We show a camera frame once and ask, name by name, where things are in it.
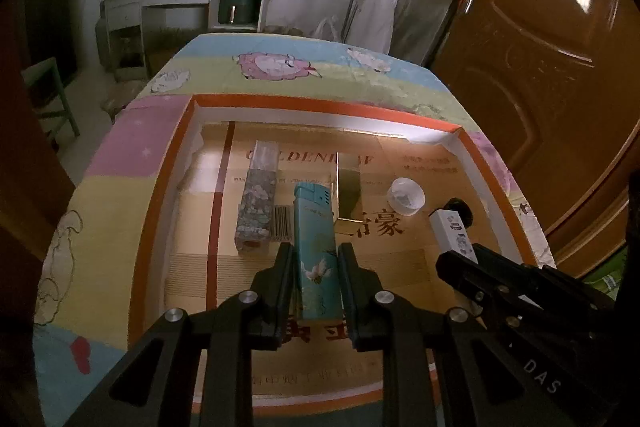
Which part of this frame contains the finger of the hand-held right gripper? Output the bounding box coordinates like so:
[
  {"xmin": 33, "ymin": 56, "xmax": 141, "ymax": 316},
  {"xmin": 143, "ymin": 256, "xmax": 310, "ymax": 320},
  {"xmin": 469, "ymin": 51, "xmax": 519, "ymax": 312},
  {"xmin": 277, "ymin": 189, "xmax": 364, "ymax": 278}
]
[
  {"xmin": 436, "ymin": 251, "xmax": 506, "ymax": 313},
  {"xmin": 472, "ymin": 243, "xmax": 556, "ymax": 282}
]

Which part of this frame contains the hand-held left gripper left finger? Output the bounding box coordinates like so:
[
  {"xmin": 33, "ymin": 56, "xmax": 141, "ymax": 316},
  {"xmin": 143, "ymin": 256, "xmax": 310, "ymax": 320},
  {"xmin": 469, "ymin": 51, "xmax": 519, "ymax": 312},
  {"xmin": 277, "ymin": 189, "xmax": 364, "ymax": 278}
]
[{"xmin": 62, "ymin": 243, "xmax": 297, "ymax": 427}]

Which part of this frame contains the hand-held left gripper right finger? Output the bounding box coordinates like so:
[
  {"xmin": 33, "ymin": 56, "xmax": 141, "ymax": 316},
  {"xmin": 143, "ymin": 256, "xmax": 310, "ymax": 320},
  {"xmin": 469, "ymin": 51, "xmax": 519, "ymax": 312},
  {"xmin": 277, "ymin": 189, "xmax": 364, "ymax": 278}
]
[{"xmin": 337, "ymin": 243, "xmax": 531, "ymax": 427}]

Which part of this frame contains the teal lighter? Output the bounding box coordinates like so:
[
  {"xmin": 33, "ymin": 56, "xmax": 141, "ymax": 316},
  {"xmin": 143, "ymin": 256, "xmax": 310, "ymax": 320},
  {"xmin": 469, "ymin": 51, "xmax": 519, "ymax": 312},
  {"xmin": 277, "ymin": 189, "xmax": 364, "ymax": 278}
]
[{"xmin": 292, "ymin": 181, "xmax": 337, "ymax": 320}]

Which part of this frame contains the white printed lighter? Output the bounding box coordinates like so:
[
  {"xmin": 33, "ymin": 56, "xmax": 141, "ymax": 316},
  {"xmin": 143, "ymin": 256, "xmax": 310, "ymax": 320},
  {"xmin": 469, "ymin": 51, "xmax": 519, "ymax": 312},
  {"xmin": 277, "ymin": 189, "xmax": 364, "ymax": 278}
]
[{"xmin": 429, "ymin": 207, "xmax": 480, "ymax": 265}]

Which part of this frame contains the black bottle cap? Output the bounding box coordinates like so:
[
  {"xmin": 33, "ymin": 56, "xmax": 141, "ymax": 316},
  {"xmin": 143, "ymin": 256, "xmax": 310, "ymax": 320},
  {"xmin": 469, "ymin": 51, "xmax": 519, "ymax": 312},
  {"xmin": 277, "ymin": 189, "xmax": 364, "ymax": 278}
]
[{"xmin": 445, "ymin": 198, "xmax": 473, "ymax": 228}]

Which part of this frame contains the grey floral lighter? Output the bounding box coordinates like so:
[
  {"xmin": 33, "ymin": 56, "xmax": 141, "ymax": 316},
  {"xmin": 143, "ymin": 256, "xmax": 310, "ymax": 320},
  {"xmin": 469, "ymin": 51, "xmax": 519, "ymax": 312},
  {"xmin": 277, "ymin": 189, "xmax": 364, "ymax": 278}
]
[{"xmin": 235, "ymin": 140, "xmax": 280, "ymax": 255}]

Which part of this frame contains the gold lighter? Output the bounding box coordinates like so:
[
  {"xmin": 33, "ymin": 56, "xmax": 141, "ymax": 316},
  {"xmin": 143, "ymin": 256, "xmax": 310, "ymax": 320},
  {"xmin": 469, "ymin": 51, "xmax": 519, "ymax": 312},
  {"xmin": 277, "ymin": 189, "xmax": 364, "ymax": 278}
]
[{"xmin": 336, "ymin": 152, "xmax": 365, "ymax": 235}]

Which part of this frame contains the white bottle cap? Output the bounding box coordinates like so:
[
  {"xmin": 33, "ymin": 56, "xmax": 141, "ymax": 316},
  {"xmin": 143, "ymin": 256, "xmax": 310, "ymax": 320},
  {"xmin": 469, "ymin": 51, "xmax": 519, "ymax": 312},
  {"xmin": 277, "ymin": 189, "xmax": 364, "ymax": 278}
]
[{"xmin": 387, "ymin": 177, "xmax": 427, "ymax": 217}]

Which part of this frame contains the shallow cardboard tray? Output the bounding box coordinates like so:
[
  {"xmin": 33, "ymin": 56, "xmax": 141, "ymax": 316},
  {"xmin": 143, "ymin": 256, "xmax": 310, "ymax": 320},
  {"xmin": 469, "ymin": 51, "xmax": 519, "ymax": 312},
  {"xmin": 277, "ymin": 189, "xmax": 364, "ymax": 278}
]
[{"xmin": 129, "ymin": 94, "xmax": 543, "ymax": 414}]

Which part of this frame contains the green printed carton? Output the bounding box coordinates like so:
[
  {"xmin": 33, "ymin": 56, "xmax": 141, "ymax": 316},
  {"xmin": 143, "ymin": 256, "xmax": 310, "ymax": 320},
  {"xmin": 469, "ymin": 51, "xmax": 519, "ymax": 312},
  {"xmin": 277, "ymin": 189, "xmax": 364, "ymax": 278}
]
[{"xmin": 587, "ymin": 252, "xmax": 636, "ymax": 303}]

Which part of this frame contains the brown wooden door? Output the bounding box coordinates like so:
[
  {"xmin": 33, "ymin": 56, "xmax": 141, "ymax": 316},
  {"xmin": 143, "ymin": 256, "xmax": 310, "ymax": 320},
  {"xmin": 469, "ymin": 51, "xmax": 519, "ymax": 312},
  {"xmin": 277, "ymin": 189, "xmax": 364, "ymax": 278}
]
[{"xmin": 430, "ymin": 0, "xmax": 640, "ymax": 278}]

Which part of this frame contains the pastel cartoon printed blanket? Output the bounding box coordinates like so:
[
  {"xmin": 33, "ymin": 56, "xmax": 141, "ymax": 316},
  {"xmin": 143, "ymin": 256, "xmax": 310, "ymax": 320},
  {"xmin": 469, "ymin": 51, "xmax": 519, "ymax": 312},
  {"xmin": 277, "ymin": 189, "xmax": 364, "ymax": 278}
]
[{"xmin": 32, "ymin": 33, "xmax": 558, "ymax": 427}]

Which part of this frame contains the white plastic bag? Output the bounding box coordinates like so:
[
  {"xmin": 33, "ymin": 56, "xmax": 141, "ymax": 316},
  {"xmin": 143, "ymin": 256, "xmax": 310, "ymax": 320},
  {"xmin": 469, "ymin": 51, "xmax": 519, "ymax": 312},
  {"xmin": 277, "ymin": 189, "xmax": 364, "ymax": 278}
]
[{"xmin": 312, "ymin": 17, "xmax": 343, "ymax": 42}]

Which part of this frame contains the clear plastic sheeting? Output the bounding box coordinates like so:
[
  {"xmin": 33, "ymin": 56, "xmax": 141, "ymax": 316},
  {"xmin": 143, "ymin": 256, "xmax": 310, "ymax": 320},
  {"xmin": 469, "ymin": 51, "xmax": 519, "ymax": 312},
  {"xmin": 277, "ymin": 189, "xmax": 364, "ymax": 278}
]
[{"xmin": 360, "ymin": 0, "xmax": 461, "ymax": 62}]

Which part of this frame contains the green air fryer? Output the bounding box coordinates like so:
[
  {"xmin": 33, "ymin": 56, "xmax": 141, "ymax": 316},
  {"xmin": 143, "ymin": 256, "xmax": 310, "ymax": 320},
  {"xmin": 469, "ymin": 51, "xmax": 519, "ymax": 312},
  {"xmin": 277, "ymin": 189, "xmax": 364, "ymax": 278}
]
[{"xmin": 216, "ymin": 0, "xmax": 261, "ymax": 28}]

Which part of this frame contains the green wooden chair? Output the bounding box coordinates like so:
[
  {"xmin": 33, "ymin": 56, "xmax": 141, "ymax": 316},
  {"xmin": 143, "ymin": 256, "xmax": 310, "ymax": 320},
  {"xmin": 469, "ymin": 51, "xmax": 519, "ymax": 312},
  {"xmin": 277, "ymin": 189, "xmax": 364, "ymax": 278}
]
[{"xmin": 22, "ymin": 57, "xmax": 81, "ymax": 148}]

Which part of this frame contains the dark cabinet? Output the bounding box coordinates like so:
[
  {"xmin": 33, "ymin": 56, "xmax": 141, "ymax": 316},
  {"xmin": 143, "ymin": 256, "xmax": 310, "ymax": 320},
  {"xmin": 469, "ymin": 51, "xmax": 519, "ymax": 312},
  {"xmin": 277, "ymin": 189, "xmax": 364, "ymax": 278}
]
[{"xmin": 25, "ymin": 0, "xmax": 78, "ymax": 82}]

